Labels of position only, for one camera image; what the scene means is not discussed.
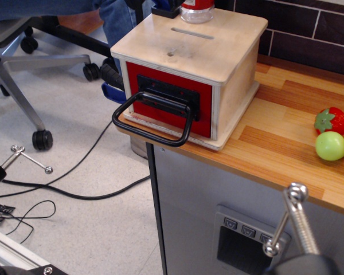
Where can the aluminium frame rail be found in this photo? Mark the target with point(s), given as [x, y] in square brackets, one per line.
[16, 259]

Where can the grey office chair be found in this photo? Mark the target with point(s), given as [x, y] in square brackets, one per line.
[16, 47]

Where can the black metal drawer handle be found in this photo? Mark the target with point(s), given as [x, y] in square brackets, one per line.
[161, 99]

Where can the clear jar with red label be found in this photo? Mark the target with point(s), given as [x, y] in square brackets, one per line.
[197, 11]

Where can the red drawer front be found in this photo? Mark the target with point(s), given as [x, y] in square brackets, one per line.
[200, 127]

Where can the red toy strawberry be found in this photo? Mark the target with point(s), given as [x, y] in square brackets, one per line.
[329, 119]

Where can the person in blue jeans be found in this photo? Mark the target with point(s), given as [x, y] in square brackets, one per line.
[119, 17]

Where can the black clamp on box top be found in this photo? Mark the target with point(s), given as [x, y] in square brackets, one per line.
[167, 8]

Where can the wooden box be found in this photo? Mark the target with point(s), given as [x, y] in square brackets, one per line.
[221, 52]

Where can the green toy apple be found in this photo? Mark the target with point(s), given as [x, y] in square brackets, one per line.
[329, 146]

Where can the grey cabinet with control panel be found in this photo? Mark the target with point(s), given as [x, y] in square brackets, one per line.
[211, 221]

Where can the small black connector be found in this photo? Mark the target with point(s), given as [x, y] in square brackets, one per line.
[6, 210]

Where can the blue and black clamp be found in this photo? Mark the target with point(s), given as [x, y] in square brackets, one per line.
[113, 86]

